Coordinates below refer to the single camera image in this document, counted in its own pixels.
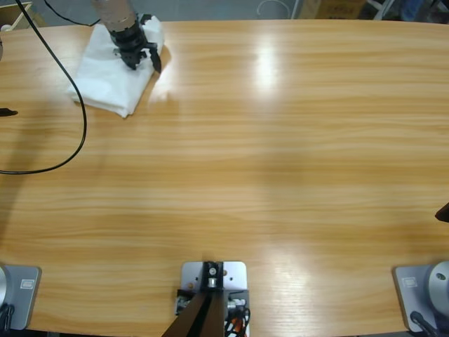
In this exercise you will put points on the wooden crate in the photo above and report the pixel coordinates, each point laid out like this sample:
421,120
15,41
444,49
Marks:
17,14

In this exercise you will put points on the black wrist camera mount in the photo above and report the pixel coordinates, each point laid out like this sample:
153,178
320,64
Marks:
145,19

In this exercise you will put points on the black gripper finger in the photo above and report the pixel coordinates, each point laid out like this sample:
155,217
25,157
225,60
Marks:
445,212

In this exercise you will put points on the white t-shirt with small print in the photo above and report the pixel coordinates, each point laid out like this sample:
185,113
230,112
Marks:
105,80

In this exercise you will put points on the white mount block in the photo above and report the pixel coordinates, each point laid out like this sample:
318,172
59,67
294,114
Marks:
235,277

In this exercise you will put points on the grey base plate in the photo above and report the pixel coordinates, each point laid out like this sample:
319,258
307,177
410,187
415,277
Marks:
21,295
421,291

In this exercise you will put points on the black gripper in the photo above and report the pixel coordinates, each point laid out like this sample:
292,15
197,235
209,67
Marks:
129,42

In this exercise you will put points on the dark machinery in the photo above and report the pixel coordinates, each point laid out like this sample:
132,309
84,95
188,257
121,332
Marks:
414,8

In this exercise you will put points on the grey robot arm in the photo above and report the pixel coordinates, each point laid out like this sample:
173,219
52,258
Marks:
114,12

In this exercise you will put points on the brown cardboard box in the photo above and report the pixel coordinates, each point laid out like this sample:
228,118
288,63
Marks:
329,8

